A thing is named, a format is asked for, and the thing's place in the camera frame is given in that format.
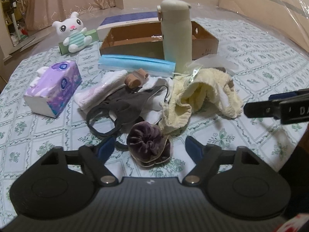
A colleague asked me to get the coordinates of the white bunny plush toy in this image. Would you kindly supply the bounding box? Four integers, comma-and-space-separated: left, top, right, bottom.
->
52, 12, 92, 53

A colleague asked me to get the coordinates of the bookshelf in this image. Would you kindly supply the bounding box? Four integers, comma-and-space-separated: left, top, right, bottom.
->
1, 0, 23, 47

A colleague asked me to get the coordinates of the cream yellow towel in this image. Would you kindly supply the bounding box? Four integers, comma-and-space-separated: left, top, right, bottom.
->
159, 68, 243, 134

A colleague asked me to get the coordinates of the white sock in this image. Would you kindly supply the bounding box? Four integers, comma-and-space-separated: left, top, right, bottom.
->
139, 76, 173, 124

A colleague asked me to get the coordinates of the clear mesh pouch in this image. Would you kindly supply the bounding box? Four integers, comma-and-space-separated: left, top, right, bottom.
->
185, 54, 239, 74

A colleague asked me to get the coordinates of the brown cardboard tray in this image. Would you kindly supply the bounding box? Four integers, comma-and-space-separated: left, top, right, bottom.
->
99, 21, 219, 60

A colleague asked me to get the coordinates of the blue surgical mask stack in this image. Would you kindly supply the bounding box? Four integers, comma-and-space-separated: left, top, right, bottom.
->
98, 55, 175, 78

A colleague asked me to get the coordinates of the dark grey fabric mask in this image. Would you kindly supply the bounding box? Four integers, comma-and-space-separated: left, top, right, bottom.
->
86, 85, 163, 140

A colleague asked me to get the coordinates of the white cloth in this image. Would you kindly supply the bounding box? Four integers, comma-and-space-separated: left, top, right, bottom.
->
74, 70, 128, 113

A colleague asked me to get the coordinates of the cream thermos bottle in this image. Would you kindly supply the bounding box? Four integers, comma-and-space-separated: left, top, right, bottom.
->
157, 0, 192, 73

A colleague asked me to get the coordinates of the purple tissue pack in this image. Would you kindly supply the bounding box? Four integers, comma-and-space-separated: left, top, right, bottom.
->
24, 60, 82, 118

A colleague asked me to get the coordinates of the blue white flat box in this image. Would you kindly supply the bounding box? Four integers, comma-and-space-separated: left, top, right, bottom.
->
96, 12, 159, 41

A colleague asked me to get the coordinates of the green small box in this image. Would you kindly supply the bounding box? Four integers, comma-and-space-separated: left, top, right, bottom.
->
58, 29, 98, 55

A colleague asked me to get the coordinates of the purple velvet scrunchie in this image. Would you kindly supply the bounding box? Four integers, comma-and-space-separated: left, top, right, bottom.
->
127, 122, 172, 168

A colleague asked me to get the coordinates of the wooden headboard in plastic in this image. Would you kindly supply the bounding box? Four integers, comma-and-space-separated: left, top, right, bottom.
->
218, 0, 308, 51

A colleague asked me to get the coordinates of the floral green white tablecloth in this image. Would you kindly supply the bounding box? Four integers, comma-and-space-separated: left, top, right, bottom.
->
1, 18, 308, 226

